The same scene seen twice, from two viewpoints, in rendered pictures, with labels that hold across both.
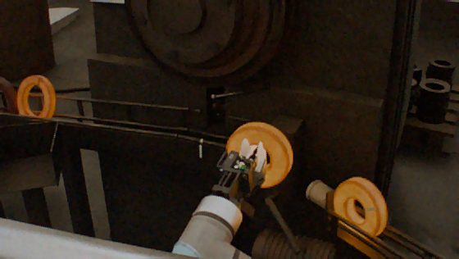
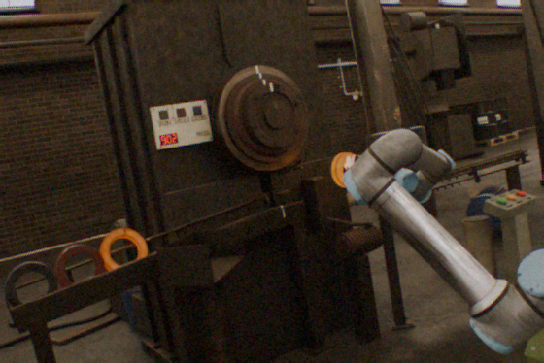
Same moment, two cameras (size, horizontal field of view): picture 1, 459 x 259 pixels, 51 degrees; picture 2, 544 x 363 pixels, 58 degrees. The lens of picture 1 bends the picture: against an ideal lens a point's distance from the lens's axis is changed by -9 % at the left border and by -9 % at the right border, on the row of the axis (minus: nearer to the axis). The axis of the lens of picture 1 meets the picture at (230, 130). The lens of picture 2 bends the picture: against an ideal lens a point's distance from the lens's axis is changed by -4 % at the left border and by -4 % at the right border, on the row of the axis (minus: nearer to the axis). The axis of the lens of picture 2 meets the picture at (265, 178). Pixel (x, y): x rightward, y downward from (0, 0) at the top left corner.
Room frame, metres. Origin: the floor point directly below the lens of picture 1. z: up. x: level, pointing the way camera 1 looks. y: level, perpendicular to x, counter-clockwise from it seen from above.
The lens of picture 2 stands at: (0.07, 2.01, 1.02)
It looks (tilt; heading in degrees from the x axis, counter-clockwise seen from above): 4 degrees down; 304
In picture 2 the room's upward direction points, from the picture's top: 10 degrees counter-clockwise
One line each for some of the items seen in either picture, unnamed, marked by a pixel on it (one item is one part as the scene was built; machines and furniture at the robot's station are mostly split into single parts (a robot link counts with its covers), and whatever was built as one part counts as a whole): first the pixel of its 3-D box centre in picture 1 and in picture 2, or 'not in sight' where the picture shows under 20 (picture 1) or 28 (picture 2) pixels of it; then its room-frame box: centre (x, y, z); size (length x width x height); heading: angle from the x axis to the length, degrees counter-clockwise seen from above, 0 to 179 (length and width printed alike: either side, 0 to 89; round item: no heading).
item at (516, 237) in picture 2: not in sight; (519, 265); (0.39, -0.25, 0.31); 0.24 x 0.16 x 0.62; 66
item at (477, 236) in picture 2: not in sight; (483, 275); (0.56, -0.28, 0.26); 0.12 x 0.12 x 0.52
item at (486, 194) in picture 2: not in sight; (493, 209); (0.81, -2.16, 0.17); 0.57 x 0.31 x 0.34; 86
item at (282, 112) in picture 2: (186, 8); (274, 115); (1.25, 0.11, 1.11); 0.28 x 0.06 x 0.28; 66
